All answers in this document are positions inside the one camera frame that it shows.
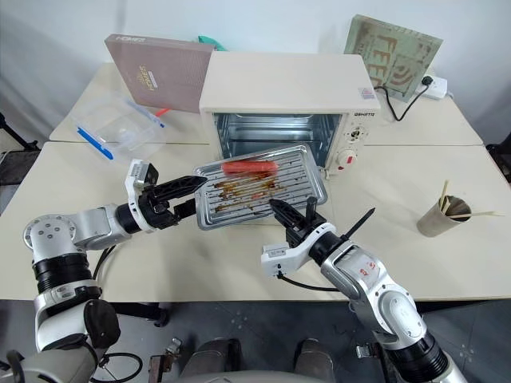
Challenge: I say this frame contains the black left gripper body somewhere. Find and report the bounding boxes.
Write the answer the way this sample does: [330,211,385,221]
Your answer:
[137,185,180,231]

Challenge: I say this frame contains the black floor cable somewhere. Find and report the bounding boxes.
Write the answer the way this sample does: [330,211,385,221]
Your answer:
[98,352,144,383]

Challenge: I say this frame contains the metal floor clamp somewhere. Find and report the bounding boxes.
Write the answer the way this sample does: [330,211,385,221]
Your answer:
[355,342,381,359]
[149,337,184,383]

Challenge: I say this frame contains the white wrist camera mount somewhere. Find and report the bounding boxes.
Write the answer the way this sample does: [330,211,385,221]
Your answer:
[260,222,337,278]
[125,159,161,208]

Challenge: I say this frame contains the wooden chopstick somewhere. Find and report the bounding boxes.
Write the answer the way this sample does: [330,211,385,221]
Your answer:
[438,179,451,213]
[450,211,507,220]

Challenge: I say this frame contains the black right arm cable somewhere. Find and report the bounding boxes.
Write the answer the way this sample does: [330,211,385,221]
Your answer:
[278,270,341,293]

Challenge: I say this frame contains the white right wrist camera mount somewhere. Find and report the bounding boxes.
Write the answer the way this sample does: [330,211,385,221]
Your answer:
[260,222,337,278]

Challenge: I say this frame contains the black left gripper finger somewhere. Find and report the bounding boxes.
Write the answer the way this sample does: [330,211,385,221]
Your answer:
[153,175,209,201]
[172,199,197,223]

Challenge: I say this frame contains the black tripod stand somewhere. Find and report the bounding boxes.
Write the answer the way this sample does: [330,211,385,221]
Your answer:
[0,113,42,153]

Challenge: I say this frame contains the clear plastic container blue clips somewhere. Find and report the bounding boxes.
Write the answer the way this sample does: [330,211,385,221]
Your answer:
[69,89,167,161]

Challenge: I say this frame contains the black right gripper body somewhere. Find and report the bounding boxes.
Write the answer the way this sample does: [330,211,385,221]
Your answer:
[284,216,327,249]

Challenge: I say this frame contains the black equipment case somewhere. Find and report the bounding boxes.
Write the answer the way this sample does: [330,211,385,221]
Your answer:
[484,130,511,185]

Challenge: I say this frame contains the cream toaster oven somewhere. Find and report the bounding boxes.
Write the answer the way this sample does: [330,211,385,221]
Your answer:
[199,51,379,181]

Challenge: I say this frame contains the brown paper cup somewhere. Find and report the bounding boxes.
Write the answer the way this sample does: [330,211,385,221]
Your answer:
[416,194,473,239]

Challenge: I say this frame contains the cream oven knob red mark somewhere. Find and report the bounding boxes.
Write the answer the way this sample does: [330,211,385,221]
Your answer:
[336,148,359,172]

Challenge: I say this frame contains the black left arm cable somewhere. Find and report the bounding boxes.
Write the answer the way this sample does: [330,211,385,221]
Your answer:
[89,243,120,281]

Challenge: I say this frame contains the brown flat gift box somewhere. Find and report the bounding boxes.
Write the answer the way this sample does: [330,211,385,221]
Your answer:
[104,33,216,115]

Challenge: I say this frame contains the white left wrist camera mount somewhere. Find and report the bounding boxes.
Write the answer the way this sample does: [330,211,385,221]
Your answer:
[125,159,161,208]

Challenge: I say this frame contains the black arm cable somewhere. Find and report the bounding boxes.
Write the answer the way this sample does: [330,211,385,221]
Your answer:
[278,270,341,293]
[89,243,120,281]

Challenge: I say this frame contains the black pointed strap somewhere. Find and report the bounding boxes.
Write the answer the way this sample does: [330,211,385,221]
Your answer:
[343,206,377,241]

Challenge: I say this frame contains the white power strip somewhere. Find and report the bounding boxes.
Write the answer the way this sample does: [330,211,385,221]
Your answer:
[414,73,450,101]

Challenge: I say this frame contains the black oven power cable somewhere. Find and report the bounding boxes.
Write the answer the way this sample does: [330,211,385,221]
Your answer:
[374,76,434,122]

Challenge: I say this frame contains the green printed board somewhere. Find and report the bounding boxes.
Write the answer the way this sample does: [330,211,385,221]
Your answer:
[343,14,446,105]

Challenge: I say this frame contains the green crumpled cloth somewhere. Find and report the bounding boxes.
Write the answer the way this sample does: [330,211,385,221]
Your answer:
[196,35,229,53]

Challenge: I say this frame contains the dark rounded shape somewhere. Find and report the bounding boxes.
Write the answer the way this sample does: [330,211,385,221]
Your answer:
[294,338,335,383]
[194,338,244,383]

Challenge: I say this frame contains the red sausage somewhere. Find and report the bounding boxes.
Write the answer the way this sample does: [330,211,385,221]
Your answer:
[221,159,279,177]

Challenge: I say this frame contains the stained metal baking tray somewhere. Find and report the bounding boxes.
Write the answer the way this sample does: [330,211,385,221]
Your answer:
[192,144,329,233]

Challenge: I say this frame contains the black table leg caster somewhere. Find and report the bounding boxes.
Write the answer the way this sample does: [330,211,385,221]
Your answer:
[119,302,173,327]

